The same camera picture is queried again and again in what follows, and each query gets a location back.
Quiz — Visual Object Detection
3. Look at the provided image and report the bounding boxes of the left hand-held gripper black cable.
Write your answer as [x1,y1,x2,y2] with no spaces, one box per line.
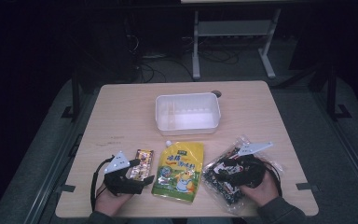
[89,156,115,213]

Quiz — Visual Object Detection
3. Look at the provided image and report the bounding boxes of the small brown snack packet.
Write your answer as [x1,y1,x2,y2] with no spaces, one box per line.
[130,148,155,182]

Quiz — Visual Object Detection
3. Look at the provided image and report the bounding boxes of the person's right hand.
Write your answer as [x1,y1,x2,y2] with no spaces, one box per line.
[241,169,282,208]

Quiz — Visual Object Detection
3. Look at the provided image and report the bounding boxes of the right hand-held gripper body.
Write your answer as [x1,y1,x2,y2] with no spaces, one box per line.
[227,141,274,189]

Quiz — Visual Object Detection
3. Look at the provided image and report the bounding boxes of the white metal stand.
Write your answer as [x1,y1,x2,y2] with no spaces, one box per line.
[191,8,282,80]

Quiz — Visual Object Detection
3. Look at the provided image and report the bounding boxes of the yellow spouted pouch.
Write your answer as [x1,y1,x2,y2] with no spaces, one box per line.
[151,140,205,204]

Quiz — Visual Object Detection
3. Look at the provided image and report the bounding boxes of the right hand-held gripper black cable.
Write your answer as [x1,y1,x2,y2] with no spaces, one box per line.
[259,158,283,198]

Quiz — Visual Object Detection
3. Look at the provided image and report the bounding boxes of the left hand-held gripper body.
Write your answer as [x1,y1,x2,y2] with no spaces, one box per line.
[103,150,145,197]

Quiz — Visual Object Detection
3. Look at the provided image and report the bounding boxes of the person's left hand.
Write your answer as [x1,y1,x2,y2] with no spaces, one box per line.
[94,181,134,217]

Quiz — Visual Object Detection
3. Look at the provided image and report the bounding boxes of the white plastic container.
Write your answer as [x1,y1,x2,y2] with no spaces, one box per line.
[154,91,222,136]

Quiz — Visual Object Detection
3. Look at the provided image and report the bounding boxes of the black floor cables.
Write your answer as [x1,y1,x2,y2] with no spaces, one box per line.
[124,34,241,84]

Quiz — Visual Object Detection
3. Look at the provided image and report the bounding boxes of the hand-held gripper black cable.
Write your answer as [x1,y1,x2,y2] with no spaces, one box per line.
[259,158,283,198]
[89,156,115,213]

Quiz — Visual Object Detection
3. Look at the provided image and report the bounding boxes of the black metal stand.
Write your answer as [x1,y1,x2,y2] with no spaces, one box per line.
[61,70,82,121]
[325,64,352,121]

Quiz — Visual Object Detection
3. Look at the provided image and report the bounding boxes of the dark tape strip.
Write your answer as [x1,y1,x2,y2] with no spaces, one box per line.
[55,184,76,193]
[296,182,321,192]

